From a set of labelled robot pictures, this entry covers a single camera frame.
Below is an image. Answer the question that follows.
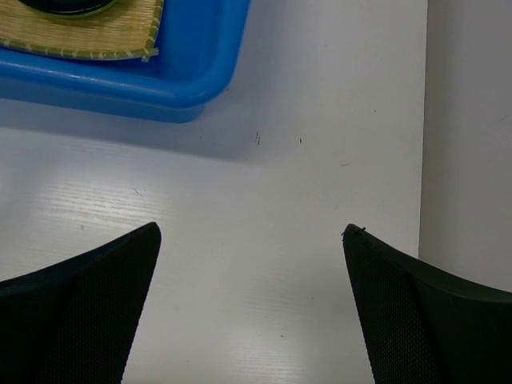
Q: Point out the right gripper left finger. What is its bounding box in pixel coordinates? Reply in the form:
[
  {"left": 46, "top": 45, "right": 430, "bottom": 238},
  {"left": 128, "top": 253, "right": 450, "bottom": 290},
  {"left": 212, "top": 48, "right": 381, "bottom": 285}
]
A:
[{"left": 1, "top": 222, "right": 162, "bottom": 383}]

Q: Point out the blue plastic bin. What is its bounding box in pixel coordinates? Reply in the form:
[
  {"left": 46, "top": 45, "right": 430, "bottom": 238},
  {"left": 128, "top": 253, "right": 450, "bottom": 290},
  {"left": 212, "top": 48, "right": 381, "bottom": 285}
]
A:
[{"left": 1, "top": 1, "right": 250, "bottom": 123}]

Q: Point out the black round plate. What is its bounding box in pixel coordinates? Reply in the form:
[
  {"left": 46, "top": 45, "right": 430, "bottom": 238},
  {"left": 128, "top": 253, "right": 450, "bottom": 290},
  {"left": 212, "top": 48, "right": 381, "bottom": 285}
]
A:
[{"left": 19, "top": 0, "right": 113, "bottom": 13}]

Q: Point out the bamboo placemat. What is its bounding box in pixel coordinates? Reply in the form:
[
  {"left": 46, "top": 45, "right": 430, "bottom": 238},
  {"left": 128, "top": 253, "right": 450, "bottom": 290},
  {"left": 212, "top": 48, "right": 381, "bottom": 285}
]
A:
[{"left": 1, "top": 1, "right": 164, "bottom": 62}]

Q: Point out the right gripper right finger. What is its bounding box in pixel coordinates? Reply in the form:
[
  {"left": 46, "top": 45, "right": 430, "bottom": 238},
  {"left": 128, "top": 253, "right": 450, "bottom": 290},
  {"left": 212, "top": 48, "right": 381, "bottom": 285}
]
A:
[{"left": 342, "top": 224, "right": 511, "bottom": 383}]

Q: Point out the green plastic plate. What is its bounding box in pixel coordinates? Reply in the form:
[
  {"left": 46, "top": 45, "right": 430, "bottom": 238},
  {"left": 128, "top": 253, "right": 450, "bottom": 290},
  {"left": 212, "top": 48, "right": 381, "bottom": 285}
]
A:
[{"left": 35, "top": 0, "right": 117, "bottom": 19}]

